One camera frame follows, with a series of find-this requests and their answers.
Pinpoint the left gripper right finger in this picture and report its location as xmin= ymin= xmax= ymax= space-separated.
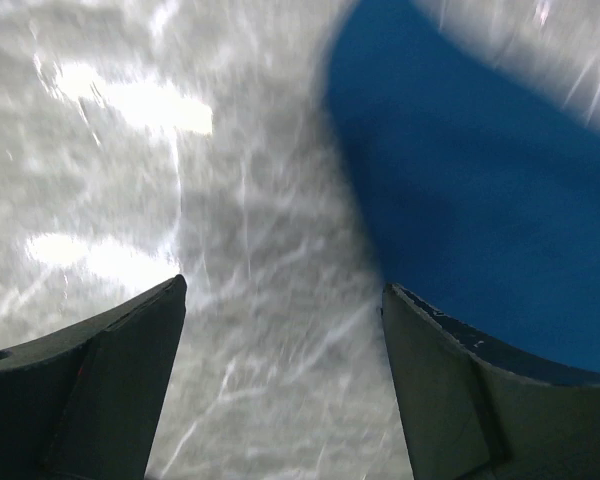
xmin=382 ymin=284 xmax=600 ymax=479

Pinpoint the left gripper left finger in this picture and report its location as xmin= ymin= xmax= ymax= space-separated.
xmin=0 ymin=275 xmax=187 ymax=479

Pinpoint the blue t shirt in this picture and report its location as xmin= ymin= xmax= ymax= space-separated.
xmin=325 ymin=1 xmax=600 ymax=373

